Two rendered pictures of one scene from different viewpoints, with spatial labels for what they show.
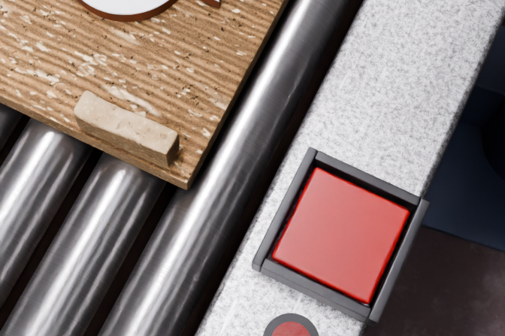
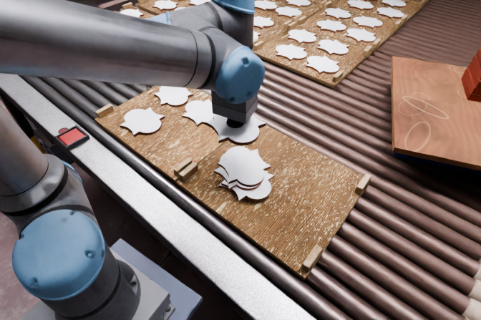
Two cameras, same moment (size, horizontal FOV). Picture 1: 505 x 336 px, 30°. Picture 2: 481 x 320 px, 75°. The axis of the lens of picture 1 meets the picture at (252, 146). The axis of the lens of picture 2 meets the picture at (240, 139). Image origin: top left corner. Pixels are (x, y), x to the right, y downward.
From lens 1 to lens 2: 1.06 m
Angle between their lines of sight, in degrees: 54
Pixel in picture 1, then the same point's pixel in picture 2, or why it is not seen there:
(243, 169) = (94, 129)
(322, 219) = (76, 134)
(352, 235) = (69, 137)
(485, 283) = not seen: outside the picture
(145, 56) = (118, 117)
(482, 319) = not seen: outside the picture
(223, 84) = (106, 125)
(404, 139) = (81, 151)
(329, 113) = (94, 142)
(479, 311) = not seen: outside the picture
